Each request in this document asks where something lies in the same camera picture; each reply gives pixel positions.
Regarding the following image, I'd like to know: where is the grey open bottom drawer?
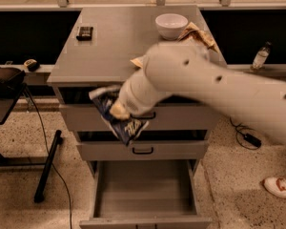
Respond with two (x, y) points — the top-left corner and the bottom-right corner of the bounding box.
(79, 159), (212, 229)

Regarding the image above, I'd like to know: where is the black and yellow tape measure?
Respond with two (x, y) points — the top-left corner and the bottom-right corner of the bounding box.
(24, 59), (40, 72)

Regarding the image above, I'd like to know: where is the white and red shoe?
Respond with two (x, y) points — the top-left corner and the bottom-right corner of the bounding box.
(263, 177), (286, 198)

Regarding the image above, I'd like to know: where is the black side table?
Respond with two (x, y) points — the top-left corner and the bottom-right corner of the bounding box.
(0, 83), (64, 204)

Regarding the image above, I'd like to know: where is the brown chip bag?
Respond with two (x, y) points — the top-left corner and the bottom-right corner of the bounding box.
(130, 21), (219, 70)

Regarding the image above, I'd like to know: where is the grey drawer cabinet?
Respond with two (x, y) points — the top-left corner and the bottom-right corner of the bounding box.
(46, 5), (235, 177)

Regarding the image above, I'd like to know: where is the blue chip bag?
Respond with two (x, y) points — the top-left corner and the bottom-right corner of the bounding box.
(89, 85), (149, 146)

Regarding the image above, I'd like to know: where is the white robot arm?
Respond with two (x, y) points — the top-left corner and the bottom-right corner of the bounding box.
(110, 42), (286, 145)

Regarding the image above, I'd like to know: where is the black device on side table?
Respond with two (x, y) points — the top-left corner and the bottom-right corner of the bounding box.
(0, 67), (26, 98)

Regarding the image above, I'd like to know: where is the black cable on left floor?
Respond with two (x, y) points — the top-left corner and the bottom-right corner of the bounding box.
(23, 88), (73, 229)

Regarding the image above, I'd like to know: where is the grey top drawer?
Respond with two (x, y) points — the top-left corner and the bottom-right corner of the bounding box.
(60, 105), (219, 131)

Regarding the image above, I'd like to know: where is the small black box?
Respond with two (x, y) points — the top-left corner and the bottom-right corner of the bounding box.
(76, 27), (93, 41)

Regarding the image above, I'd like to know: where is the white ceramic bowl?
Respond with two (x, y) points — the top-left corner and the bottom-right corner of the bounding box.
(155, 13), (188, 40)

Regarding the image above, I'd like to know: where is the black power adapter with cable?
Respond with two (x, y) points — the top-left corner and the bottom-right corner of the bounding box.
(229, 118), (262, 151)

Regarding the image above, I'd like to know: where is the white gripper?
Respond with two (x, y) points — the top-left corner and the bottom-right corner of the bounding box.
(110, 70), (171, 120)

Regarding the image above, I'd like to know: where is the grey middle drawer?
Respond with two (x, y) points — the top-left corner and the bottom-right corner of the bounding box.
(77, 140), (209, 161)

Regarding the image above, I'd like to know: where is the clear plastic bottle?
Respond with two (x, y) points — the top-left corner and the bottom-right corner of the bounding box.
(251, 42), (272, 72)

